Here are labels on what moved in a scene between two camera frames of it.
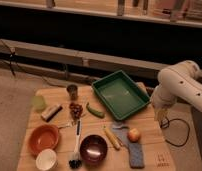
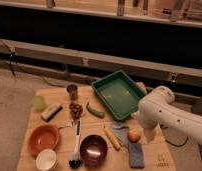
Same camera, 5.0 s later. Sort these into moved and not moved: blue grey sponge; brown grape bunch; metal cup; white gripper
Moved: white gripper
Not moved: brown grape bunch; blue grey sponge; metal cup
